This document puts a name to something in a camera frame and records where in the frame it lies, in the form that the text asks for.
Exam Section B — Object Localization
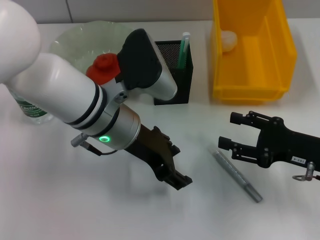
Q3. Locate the grey pen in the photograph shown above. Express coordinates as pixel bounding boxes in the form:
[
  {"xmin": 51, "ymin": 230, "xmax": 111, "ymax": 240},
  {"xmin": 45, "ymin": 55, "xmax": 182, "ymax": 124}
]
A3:
[{"xmin": 208, "ymin": 147, "xmax": 264, "ymax": 204}]

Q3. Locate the clear water bottle green label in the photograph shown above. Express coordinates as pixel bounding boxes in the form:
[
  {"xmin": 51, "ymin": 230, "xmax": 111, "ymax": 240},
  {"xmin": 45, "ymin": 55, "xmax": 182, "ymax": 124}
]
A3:
[{"xmin": 9, "ymin": 84, "xmax": 55, "ymax": 126}]

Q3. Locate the pale green glass fruit plate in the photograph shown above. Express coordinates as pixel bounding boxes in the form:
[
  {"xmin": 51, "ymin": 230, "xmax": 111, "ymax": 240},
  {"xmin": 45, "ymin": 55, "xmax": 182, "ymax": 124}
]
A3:
[{"xmin": 48, "ymin": 20, "xmax": 137, "ymax": 73}]

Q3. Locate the mint green pen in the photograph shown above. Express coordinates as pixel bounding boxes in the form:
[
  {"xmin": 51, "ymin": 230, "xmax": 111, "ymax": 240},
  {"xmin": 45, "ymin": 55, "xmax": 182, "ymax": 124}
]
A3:
[{"xmin": 176, "ymin": 31, "xmax": 191, "ymax": 71}]

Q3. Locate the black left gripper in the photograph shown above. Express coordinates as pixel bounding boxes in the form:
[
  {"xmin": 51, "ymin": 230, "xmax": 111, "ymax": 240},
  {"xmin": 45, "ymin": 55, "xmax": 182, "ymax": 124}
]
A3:
[{"xmin": 124, "ymin": 124, "xmax": 194, "ymax": 192}]

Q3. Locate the yellow plastic bin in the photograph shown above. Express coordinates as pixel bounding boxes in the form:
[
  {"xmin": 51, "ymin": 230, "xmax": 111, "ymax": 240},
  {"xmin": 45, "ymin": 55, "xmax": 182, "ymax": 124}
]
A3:
[{"xmin": 209, "ymin": 0, "xmax": 299, "ymax": 105}]

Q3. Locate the red-orange fruit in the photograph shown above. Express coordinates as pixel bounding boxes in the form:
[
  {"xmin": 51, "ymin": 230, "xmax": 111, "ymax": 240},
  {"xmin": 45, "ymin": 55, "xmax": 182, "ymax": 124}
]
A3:
[{"xmin": 85, "ymin": 53, "xmax": 123, "ymax": 86}]

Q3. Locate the black mesh pen holder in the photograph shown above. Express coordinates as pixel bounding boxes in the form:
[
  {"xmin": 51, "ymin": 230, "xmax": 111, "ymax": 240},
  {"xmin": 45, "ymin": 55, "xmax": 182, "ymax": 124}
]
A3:
[{"xmin": 151, "ymin": 39, "xmax": 196, "ymax": 106}]

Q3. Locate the white paper ball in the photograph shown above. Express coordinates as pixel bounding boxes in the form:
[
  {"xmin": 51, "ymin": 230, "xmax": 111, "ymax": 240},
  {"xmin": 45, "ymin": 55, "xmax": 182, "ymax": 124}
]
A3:
[{"xmin": 220, "ymin": 30, "xmax": 238, "ymax": 53}]

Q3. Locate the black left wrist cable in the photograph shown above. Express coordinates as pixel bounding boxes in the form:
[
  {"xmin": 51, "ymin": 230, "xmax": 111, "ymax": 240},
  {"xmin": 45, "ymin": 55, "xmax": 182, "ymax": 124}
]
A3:
[{"xmin": 70, "ymin": 132, "xmax": 119, "ymax": 157}]

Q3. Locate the right gripper cable with plug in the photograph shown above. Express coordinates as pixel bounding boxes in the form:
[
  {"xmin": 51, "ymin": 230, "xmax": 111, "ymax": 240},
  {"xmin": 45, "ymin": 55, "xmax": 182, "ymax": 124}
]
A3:
[{"xmin": 291, "ymin": 161, "xmax": 320, "ymax": 182}]

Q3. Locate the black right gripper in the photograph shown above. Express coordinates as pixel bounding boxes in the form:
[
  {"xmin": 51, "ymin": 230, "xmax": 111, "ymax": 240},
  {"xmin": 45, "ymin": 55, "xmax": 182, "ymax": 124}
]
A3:
[{"xmin": 217, "ymin": 110, "xmax": 320, "ymax": 173}]

